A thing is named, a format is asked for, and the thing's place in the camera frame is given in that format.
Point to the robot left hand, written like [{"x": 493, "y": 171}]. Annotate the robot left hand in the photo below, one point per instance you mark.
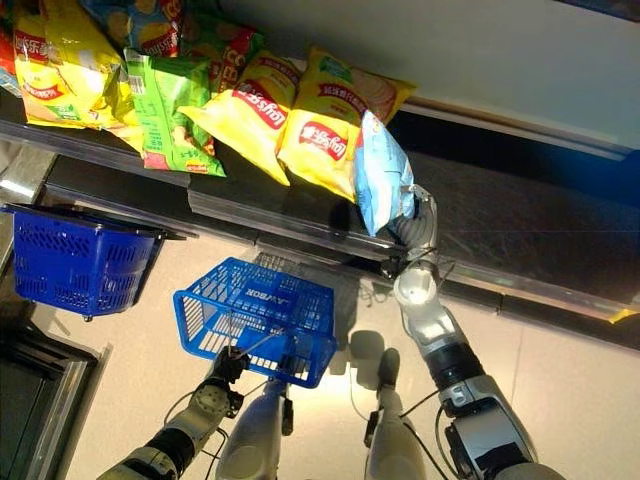
[{"x": 230, "y": 367}]

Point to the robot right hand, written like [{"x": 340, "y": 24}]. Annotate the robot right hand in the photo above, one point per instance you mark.
[{"x": 424, "y": 235}]

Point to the light blue chip bag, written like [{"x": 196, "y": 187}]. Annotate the light blue chip bag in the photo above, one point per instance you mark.
[{"x": 382, "y": 175}]

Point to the robot left arm silver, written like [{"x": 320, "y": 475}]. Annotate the robot left arm silver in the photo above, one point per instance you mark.
[{"x": 200, "y": 410}]

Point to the robot right arm silver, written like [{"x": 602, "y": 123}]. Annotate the robot right arm silver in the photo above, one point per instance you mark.
[{"x": 450, "y": 350}]

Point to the blue plastic basket black rim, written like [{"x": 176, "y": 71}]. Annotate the blue plastic basket black rim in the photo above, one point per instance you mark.
[{"x": 75, "y": 260}]

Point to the robot left leg silver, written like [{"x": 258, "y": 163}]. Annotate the robot left leg silver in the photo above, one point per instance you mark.
[{"x": 252, "y": 435}]

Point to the robot leg silver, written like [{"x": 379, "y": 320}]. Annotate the robot leg silver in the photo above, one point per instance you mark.
[
  {"x": 252, "y": 435},
  {"x": 392, "y": 425}
]

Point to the dark store shelf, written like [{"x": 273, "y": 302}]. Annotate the dark store shelf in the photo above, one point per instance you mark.
[{"x": 500, "y": 220}]

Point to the yellow Lay's bag pictured chips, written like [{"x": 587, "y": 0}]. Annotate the yellow Lay's bag pictured chips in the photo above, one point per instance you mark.
[{"x": 325, "y": 125}]

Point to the robot right leg silver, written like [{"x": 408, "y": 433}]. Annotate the robot right leg silver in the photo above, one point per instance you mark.
[{"x": 392, "y": 425}]

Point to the yellow Lay's bag red logo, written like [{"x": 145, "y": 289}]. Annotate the yellow Lay's bag red logo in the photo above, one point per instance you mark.
[{"x": 250, "y": 115}]

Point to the yellow price tag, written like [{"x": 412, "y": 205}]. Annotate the yellow price tag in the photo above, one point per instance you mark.
[{"x": 624, "y": 315}]

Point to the green chip bag barcode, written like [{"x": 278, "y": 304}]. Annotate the green chip bag barcode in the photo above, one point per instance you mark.
[{"x": 167, "y": 115}]

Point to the green and red chip bag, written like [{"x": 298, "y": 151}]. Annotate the green and red chip bag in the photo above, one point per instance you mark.
[{"x": 225, "y": 50}]

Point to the crumpled yellow chip bag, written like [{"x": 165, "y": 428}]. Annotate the crumpled yellow chip bag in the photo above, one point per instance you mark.
[{"x": 122, "y": 115}]

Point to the large yellow chip bag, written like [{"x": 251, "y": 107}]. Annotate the large yellow chip bag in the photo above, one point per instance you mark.
[{"x": 60, "y": 65}]

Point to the blue Lay's chip bag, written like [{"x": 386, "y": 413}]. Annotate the blue Lay's chip bag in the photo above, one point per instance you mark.
[{"x": 145, "y": 25}]

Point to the pale blue snack bag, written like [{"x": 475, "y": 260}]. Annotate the pale blue snack bag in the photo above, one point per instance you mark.
[{"x": 7, "y": 80}]

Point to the dark door metal frame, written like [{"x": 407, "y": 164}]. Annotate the dark door metal frame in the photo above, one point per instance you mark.
[{"x": 35, "y": 405}]

